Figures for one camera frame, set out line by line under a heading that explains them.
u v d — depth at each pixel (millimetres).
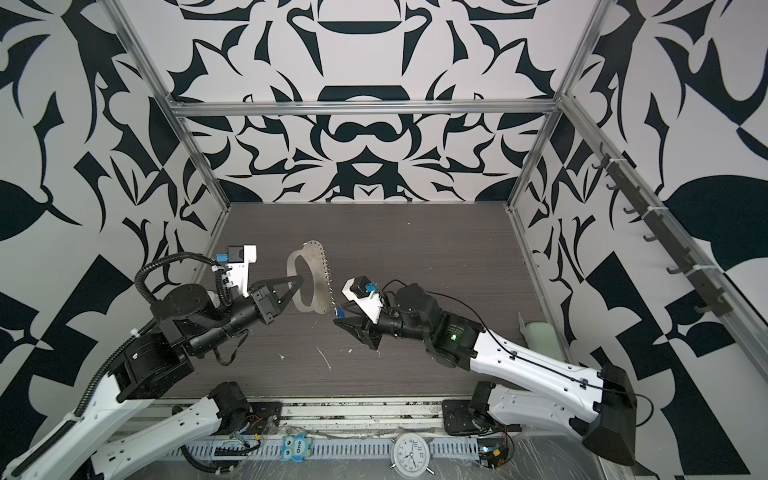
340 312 664
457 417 743
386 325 567
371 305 557
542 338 850
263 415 744
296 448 689
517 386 480
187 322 414
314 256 607
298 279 585
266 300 500
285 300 555
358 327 564
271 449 711
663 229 550
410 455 669
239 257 516
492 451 711
